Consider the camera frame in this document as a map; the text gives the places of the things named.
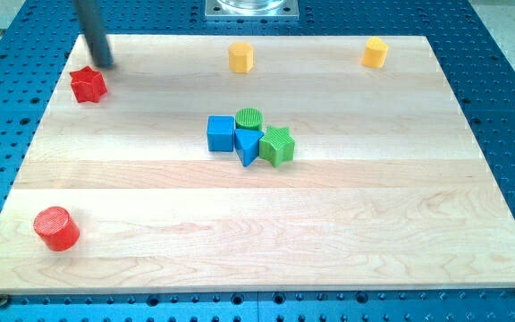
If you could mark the yellow heart block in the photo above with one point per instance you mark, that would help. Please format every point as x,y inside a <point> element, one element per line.
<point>375,53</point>

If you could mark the light wooden board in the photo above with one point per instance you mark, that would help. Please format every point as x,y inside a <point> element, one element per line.
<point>387,189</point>

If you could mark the green cylinder block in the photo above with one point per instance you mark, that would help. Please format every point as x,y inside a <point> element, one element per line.
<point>249,118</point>

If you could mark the yellow hexagon block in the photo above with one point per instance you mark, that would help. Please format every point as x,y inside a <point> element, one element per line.
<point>241,57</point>

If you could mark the blue cube block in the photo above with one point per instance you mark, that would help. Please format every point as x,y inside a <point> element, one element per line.
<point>220,133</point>

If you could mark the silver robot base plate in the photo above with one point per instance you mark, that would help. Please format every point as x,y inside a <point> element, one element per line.
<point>221,10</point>

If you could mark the red cylinder block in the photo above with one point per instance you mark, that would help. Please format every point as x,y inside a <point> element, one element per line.
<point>56,228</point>

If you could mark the blue triangle block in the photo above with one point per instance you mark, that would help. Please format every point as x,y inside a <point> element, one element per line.
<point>246,144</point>

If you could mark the left board clamp screw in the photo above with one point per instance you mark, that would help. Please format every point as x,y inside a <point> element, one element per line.
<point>4,300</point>

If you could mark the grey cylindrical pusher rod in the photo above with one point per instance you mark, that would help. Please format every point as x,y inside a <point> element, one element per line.
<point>94,31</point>

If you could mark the red star block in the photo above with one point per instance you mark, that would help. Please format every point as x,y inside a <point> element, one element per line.
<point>88,85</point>

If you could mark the green star block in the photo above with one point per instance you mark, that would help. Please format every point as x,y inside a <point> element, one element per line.
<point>277,145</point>

